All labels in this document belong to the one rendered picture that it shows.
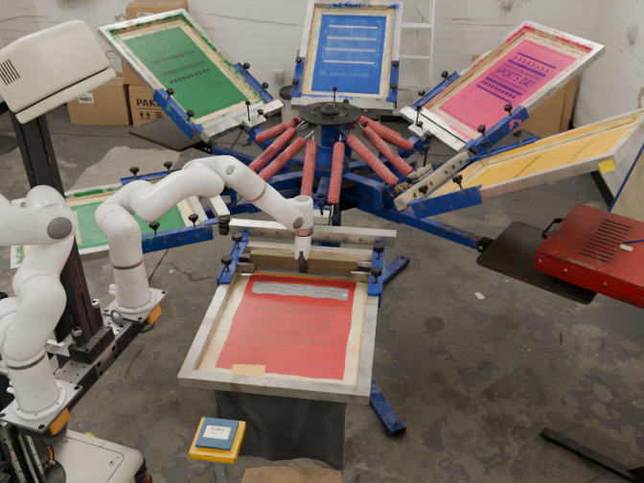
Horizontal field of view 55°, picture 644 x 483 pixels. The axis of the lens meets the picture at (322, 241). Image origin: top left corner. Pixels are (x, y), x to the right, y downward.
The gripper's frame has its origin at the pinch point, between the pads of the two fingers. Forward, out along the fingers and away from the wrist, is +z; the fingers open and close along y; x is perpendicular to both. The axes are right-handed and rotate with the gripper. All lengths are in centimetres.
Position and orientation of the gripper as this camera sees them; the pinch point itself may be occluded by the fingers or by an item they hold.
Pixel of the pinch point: (304, 264)
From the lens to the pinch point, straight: 233.7
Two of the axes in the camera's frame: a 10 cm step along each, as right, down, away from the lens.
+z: 0.0, 8.4, 5.4
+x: 9.9, 0.7, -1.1
